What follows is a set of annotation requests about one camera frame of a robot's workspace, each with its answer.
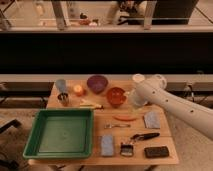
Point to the red bowl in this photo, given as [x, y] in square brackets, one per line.
[115, 96]

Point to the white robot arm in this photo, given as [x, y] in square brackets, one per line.
[152, 90]

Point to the purple bowl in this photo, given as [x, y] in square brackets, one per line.
[97, 83]

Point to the orange apple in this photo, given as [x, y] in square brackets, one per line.
[78, 90]

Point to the white cup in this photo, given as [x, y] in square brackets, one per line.
[137, 78]

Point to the orange carrot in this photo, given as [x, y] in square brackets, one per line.
[124, 118]

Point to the metal fork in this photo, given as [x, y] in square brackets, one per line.
[109, 126]

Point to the blue-grey cup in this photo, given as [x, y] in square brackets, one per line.
[61, 85]

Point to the small metal cup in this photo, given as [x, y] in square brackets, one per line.
[63, 98]

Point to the blue sponge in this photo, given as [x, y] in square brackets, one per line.
[107, 145]

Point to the grey-blue cloth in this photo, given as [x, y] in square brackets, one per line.
[151, 120]

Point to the green plastic tray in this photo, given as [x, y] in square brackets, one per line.
[61, 134]

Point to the small black brush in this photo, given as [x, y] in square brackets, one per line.
[126, 150]

